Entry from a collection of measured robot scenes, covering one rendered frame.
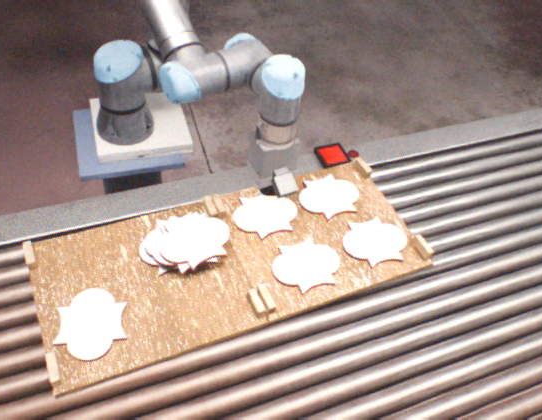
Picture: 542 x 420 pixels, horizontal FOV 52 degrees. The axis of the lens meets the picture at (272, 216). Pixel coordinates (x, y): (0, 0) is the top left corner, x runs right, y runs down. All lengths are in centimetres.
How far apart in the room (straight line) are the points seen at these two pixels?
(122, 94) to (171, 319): 59
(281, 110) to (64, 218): 58
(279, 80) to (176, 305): 48
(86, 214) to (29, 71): 217
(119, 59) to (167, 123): 25
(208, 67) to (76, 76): 235
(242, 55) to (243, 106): 204
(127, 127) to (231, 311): 59
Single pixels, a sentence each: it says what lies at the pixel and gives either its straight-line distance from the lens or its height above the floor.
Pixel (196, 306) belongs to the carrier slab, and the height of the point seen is 94.
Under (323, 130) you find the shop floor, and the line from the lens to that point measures 302.
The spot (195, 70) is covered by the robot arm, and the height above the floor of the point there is 132.
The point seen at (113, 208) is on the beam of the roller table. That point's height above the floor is 92.
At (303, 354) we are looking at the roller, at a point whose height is 91.
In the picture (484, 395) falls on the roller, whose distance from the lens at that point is 119.
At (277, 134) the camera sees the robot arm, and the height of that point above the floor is 122.
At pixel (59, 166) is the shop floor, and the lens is 280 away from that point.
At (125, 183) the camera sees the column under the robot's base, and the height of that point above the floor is 77.
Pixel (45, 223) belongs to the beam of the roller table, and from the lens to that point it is 133.
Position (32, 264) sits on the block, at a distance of 121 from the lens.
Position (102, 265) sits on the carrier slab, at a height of 94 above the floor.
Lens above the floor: 190
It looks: 49 degrees down
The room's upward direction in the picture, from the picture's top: 9 degrees clockwise
